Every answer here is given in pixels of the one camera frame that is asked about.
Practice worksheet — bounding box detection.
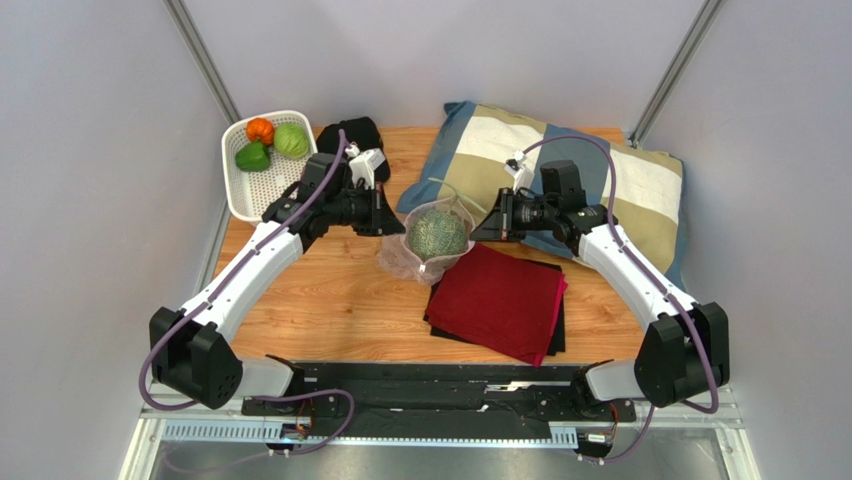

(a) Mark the red folded cloth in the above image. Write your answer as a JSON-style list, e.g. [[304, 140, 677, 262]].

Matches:
[[424, 245, 568, 367]]

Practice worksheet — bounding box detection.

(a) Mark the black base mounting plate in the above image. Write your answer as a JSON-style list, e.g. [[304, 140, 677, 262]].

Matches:
[[241, 362, 637, 440]]

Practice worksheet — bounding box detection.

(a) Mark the green toy bell pepper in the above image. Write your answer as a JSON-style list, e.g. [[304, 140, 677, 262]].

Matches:
[[234, 141, 271, 173]]

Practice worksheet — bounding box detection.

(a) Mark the left corner aluminium post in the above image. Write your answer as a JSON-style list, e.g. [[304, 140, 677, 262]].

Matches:
[[163, 0, 241, 123]]

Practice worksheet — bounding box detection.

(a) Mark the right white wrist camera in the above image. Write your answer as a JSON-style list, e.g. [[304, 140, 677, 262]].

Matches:
[[504, 150, 534, 193]]

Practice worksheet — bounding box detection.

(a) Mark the green netted toy melon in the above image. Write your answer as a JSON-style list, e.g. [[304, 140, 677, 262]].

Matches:
[[404, 177, 486, 263]]

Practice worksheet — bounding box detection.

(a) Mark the aluminium frame rail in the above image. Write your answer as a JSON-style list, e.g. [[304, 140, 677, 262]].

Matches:
[[117, 372, 762, 480]]

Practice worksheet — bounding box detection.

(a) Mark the green toy cabbage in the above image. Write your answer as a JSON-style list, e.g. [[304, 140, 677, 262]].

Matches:
[[273, 123, 311, 159]]

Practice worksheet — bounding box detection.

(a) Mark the clear zip top bag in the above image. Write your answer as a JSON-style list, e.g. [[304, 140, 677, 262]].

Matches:
[[377, 196, 474, 285]]

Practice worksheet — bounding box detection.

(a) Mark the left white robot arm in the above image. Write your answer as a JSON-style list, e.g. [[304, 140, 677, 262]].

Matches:
[[141, 147, 405, 409]]

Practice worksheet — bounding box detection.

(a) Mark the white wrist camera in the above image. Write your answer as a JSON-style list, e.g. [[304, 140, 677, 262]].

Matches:
[[344, 144, 391, 189], [504, 150, 534, 193]]

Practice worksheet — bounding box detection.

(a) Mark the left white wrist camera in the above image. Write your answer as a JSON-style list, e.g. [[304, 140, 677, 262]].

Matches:
[[344, 144, 391, 189]]

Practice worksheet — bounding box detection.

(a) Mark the white plastic basket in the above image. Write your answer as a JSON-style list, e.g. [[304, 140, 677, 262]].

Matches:
[[220, 110, 317, 225]]

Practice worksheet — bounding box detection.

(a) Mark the corner aluminium post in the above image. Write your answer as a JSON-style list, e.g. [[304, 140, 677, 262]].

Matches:
[[627, 0, 726, 147], [163, 0, 241, 123]]

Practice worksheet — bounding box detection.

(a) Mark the checked blue beige pillow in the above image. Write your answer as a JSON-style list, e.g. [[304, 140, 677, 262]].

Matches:
[[396, 101, 687, 287]]

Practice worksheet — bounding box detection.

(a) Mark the black baseball cap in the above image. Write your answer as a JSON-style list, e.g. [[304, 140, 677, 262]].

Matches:
[[316, 116, 391, 185]]

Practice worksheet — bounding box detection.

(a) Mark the right corner aluminium post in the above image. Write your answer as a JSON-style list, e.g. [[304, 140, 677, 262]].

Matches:
[[627, 0, 726, 147]]

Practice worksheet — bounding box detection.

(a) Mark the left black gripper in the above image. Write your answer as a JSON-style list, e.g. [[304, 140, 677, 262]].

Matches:
[[326, 183, 406, 239]]

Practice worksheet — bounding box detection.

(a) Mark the black folded cloth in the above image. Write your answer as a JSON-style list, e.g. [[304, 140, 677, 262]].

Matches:
[[430, 259, 566, 356]]

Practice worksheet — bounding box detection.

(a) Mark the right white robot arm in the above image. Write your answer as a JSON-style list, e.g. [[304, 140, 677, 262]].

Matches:
[[471, 159, 729, 413]]

